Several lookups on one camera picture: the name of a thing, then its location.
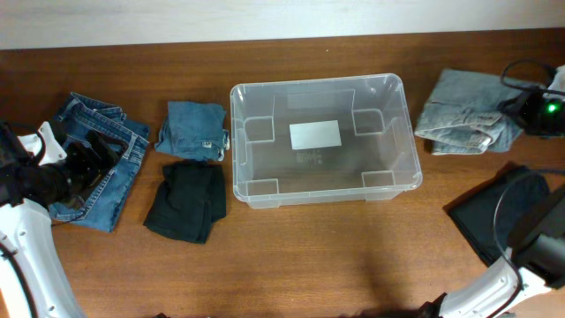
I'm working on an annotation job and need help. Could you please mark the light blue jeans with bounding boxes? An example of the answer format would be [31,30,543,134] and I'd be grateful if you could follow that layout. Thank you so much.
[415,69,523,155]

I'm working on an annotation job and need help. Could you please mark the black shorts with red waistband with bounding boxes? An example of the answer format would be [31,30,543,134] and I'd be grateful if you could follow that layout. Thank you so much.
[444,166,550,267]

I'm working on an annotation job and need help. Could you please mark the black garment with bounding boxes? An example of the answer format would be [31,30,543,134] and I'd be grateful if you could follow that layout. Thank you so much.
[144,160,227,244]

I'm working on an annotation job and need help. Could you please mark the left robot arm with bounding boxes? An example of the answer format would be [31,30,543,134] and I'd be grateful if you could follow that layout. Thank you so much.
[1,120,136,317]

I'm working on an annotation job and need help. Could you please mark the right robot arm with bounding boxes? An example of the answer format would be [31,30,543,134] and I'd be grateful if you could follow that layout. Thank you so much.
[418,167,564,317]

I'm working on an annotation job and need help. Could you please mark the dark blue folded jeans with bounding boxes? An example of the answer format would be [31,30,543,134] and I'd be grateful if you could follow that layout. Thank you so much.
[49,93,150,232]

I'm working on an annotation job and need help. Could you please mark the small blue folded garment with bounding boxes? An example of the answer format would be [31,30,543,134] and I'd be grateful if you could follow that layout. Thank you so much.
[154,102,230,162]

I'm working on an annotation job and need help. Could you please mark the clear plastic storage bin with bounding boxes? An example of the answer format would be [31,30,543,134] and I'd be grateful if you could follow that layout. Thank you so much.
[230,73,423,209]

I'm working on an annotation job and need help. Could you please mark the white label in bin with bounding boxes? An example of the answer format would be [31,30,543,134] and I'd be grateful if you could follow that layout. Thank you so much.
[290,120,342,150]

